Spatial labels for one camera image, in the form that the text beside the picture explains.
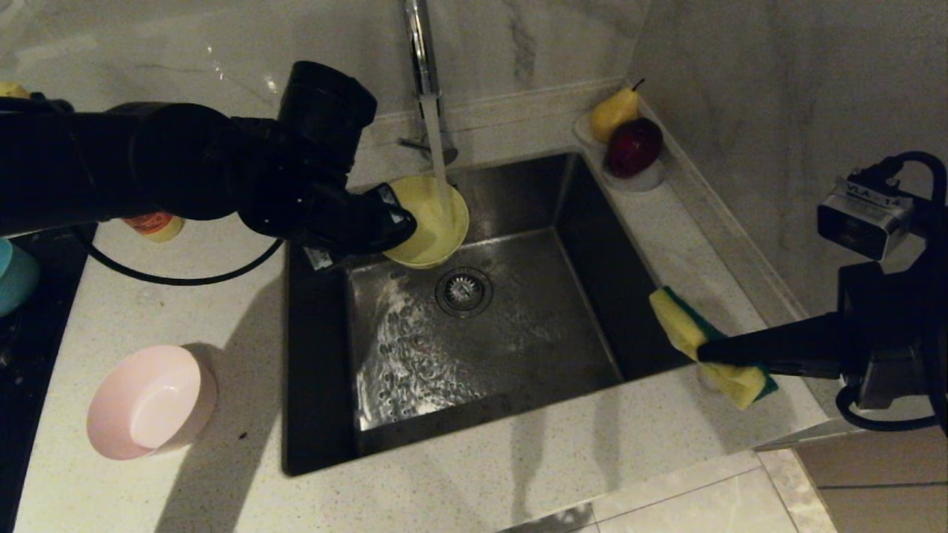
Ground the yellow plastic bowl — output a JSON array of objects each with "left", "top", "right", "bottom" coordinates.
[{"left": 383, "top": 174, "right": 470, "bottom": 269}]

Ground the yellow green sponge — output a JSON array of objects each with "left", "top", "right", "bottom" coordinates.
[{"left": 650, "top": 286, "right": 778, "bottom": 410}]

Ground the orange yellow detergent bottle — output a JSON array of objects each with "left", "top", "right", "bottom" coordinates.
[{"left": 0, "top": 81, "right": 184, "bottom": 243}]

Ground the blue plastic bowl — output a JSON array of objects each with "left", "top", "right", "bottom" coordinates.
[{"left": 0, "top": 237, "right": 41, "bottom": 318}]

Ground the stainless steel sink basin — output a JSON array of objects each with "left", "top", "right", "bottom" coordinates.
[{"left": 281, "top": 152, "right": 701, "bottom": 476}]

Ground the round metal drain strainer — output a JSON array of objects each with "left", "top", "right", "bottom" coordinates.
[{"left": 435, "top": 267, "right": 493, "bottom": 319}]

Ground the light wooden cabinet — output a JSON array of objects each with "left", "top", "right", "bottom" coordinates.
[{"left": 755, "top": 426, "right": 948, "bottom": 533}]

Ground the chrome faucet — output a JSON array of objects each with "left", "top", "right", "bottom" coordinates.
[{"left": 396, "top": 0, "right": 460, "bottom": 167}]

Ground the small white fruit dish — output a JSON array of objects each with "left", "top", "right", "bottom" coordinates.
[{"left": 572, "top": 111, "right": 665, "bottom": 195}]

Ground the dark red apple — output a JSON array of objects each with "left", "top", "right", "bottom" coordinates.
[{"left": 604, "top": 118, "right": 662, "bottom": 179}]

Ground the yellow pear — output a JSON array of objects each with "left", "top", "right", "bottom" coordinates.
[{"left": 589, "top": 80, "right": 644, "bottom": 144}]

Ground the pink plastic bowl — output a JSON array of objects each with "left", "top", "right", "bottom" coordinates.
[{"left": 87, "top": 344, "right": 218, "bottom": 461}]

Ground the black glass cooktop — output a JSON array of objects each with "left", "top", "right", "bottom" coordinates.
[{"left": 0, "top": 226, "right": 97, "bottom": 533}]

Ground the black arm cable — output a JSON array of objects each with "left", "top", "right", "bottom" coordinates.
[
  {"left": 74, "top": 229, "right": 286, "bottom": 286},
  {"left": 835, "top": 152, "right": 948, "bottom": 432}
]

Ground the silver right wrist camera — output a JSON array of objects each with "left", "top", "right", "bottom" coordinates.
[{"left": 817, "top": 178, "right": 915, "bottom": 261}]

